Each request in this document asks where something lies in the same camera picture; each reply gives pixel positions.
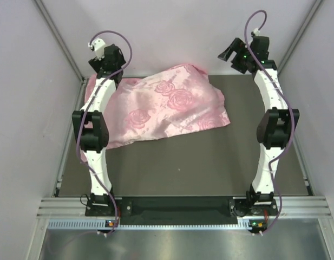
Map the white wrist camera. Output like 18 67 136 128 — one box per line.
88 38 107 60
251 28 260 37

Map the aluminium front rail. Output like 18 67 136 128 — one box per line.
37 196 331 218

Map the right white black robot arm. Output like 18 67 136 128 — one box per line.
218 36 300 217

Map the purple cable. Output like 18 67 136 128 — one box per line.
244 9 295 235
75 31 134 238

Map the left aluminium frame post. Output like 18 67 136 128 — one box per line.
32 0 84 82

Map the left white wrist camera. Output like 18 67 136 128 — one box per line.
88 38 107 60

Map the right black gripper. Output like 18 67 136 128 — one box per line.
217 38 253 74

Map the grey slotted cable duct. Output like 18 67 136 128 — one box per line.
48 219 264 231

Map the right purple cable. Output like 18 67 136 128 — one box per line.
244 9 295 235

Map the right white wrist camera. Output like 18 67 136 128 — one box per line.
251 28 260 37

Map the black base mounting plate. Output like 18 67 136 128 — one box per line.
85 195 278 225

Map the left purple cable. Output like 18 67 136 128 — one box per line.
75 31 134 238

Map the aluminium frame post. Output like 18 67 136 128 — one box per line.
32 0 84 82
278 0 324 75

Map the pink pillowcase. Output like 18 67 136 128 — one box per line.
83 62 231 150

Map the right aluminium frame post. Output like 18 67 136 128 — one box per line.
278 0 324 75

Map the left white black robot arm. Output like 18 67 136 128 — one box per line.
72 43 126 217

